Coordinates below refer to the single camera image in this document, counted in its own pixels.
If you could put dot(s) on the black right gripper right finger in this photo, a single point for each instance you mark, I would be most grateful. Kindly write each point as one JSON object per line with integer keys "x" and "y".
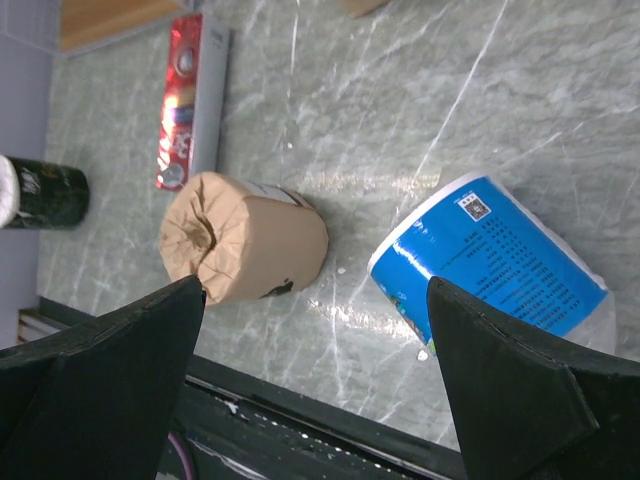
{"x": 527, "y": 404}

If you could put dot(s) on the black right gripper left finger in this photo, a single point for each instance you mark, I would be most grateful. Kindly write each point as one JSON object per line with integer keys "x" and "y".
{"x": 96, "y": 401}

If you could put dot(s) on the blue paper towel roll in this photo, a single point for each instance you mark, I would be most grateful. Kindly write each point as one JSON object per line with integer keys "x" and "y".
{"x": 475, "y": 234}

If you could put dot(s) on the black paper towel roll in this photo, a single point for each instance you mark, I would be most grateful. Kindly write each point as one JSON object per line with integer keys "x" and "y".
{"x": 37, "y": 195}

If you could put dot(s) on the brown paper towel roll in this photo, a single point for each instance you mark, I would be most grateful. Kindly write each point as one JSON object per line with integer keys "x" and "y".
{"x": 243, "y": 240}

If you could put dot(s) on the red toothpaste box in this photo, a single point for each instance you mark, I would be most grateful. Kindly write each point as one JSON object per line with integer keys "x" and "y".
{"x": 178, "y": 105}

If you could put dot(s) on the white wire wooden shelf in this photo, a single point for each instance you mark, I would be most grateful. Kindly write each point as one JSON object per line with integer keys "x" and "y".
{"x": 69, "y": 26}

